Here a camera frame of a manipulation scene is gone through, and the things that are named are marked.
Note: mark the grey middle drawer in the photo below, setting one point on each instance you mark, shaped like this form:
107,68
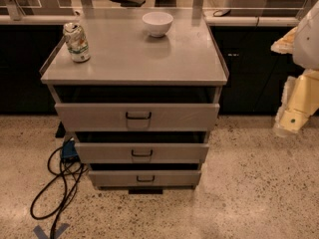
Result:
142,152

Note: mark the grey metal drawer cabinet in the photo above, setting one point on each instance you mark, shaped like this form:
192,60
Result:
128,66

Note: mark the grey drawer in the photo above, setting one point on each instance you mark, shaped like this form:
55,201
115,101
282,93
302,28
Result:
142,152
134,117
135,178

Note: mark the crushed white green can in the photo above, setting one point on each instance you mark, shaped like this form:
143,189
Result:
76,42

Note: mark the grey bottom drawer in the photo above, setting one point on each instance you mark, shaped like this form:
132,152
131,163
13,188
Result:
135,178

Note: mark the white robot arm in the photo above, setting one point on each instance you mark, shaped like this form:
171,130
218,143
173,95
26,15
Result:
306,42

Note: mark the white ceramic bowl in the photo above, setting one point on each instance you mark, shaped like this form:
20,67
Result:
157,23

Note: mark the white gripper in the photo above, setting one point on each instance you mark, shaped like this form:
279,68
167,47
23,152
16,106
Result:
307,42

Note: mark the grey top drawer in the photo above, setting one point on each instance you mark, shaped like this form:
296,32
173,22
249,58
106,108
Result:
134,117

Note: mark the black office chair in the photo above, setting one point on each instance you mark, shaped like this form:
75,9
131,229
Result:
130,3

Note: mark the blue power box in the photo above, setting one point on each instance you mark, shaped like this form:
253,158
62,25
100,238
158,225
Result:
69,153

